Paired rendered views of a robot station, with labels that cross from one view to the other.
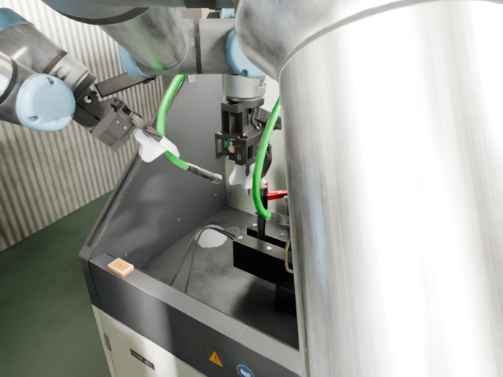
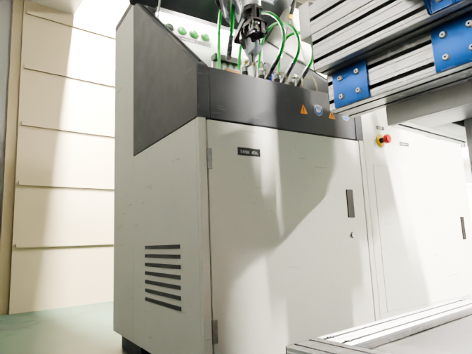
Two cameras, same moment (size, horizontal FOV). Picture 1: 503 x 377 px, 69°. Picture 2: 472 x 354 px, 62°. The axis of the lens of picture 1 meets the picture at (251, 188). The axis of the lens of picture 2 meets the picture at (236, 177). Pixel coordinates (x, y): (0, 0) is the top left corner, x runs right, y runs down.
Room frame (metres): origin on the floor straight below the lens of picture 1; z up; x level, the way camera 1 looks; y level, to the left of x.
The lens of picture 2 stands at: (0.15, 1.35, 0.44)
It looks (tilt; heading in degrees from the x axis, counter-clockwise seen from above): 9 degrees up; 295
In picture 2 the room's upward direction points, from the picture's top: 2 degrees counter-clockwise
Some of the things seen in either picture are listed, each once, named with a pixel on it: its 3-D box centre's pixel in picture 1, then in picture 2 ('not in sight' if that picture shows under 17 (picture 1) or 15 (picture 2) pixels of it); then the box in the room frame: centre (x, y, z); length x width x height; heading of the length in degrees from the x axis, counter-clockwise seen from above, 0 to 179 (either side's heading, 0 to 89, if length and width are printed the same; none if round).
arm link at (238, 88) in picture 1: (246, 84); (251, 5); (0.67, 0.01, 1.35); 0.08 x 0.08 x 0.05
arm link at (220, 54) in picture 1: (239, 46); not in sight; (0.57, 0.02, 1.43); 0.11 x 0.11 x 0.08; 7
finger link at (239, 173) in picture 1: (238, 176); (251, 48); (0.68, 0.03, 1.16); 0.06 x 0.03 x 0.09; 148
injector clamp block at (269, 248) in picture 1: (305, 278); not in sight; (0.66, -0.12, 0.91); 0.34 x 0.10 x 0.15; 58
